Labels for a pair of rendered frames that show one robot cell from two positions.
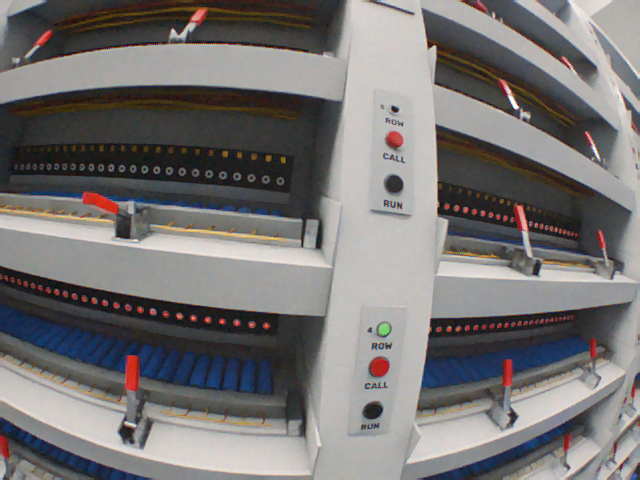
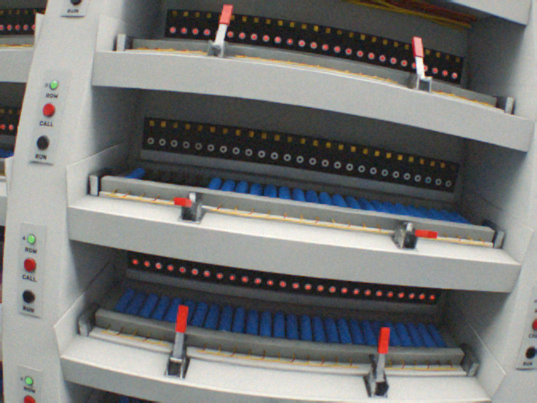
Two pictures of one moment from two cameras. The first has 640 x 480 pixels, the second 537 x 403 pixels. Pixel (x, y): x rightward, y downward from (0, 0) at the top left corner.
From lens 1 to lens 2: 37 cm
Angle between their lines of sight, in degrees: 10
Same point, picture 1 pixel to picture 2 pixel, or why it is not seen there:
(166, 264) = (438, 265)
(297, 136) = (452, 140)
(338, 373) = (516, 327)
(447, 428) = not seen: outside the picture
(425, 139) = not seen: outside the picture
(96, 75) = (356, 102)
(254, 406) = (445, 356)
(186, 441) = (409, 386)
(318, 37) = (461, 33)
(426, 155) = not seen: outside the picture
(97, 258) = (387, 262)
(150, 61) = (407, 104)
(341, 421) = (513, 359)
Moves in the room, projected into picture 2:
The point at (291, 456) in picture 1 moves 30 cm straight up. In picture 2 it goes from (475, 389) to (511, 186)
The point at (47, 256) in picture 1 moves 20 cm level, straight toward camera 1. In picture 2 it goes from (334, 261) to (505, 298)
